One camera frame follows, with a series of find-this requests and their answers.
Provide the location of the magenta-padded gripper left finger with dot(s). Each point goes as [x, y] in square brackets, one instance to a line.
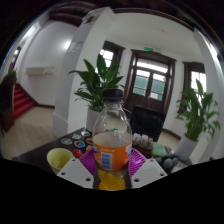
[75, 173]

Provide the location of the brown box of white cups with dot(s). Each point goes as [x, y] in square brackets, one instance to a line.
[141, 141]

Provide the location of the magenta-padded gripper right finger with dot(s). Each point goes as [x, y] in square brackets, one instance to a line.
[148, 173]

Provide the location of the grey round speaker pair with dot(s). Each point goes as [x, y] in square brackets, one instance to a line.
[168, 163]

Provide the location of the small green plant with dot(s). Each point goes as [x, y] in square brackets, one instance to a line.
[9, 77]

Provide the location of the glowing wall lamp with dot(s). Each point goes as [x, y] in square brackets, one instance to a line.
[67, 44]

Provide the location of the dark wooden double door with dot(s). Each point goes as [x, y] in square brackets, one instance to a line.
[150, 83]

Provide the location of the green exit sign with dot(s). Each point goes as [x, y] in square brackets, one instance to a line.
[148, 49]

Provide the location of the green cloth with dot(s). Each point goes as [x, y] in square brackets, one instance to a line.
[159, 150]

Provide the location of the pale yellow mug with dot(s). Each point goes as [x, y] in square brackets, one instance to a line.
[59, 160]

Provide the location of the red carpeted staircase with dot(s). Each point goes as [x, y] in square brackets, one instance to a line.
[23, 101]

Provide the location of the white wall-mounted unit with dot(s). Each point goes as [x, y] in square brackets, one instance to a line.
[38, 70]

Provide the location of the potted plant in white pot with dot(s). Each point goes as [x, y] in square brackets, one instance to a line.
[198, 113]
[96, 83]

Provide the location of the orange drink bottle black cap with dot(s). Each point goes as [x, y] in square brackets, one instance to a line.
[111, 150]

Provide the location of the dark-framed window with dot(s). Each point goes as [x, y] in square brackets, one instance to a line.
[110, 55]
[196, 78]

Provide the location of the black chair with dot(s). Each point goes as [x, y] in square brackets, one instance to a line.
[146, 123]

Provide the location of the small red ball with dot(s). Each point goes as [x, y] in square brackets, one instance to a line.
[77, 153]

